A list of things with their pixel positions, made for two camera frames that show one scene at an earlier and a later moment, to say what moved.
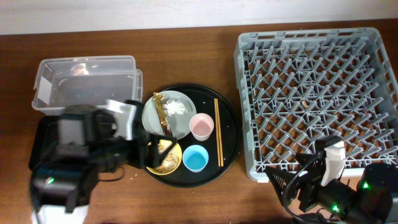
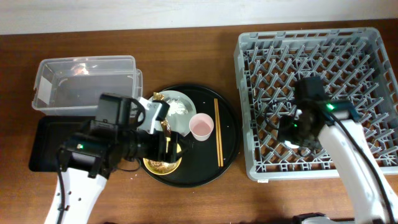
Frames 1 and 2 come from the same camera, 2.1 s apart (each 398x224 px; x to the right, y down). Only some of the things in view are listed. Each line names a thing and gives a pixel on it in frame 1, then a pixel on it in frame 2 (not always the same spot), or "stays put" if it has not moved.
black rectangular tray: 45,152 stays put
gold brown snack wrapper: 158,98 stays put
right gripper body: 310,184 → 293,130
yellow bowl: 171,161 stays put
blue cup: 195,157 → 287,143
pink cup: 201,125 stays put
